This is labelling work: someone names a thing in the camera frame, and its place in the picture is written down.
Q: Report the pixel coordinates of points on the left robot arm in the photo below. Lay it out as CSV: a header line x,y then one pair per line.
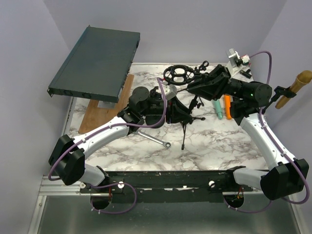
x,y
145,109

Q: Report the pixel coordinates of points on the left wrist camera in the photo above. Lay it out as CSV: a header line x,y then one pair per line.
x,y
170,91

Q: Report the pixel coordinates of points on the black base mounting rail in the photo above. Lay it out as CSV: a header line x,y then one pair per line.
x,y
166,186

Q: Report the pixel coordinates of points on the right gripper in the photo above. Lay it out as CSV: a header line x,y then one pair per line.
x,y
224,81

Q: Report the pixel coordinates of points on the black round-base clip stand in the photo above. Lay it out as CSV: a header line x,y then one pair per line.
x,y
285,94

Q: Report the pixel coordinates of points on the black round-base shock-mount stand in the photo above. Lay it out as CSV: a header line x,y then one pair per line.
x,y
154,112

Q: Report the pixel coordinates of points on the dark rack-mount equipment case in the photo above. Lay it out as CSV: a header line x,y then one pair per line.
x,y
97,66

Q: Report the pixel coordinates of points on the gold microphone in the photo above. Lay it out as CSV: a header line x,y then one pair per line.
x,y
301,80

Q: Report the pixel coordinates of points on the silver ratchet wrench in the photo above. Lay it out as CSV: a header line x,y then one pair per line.
x,y
163,143

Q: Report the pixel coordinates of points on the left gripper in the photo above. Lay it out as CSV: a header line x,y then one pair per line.
x,y
171,112

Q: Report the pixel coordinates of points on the aluminium frame rail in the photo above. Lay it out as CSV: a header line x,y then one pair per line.
x,y
49,188

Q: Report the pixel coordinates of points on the orange toy microphone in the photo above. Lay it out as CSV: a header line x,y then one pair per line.
x,y
227,102

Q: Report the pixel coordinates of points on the black tripod clip stand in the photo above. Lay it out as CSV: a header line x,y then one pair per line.
x,y
202,67

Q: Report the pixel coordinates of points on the wooden board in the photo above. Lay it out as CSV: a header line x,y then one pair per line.
x,y
95,116

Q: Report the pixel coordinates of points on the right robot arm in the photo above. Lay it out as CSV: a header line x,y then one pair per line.
x,y
286,174

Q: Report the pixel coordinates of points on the mint green toy microphone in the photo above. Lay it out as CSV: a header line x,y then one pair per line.
x,y
218,109

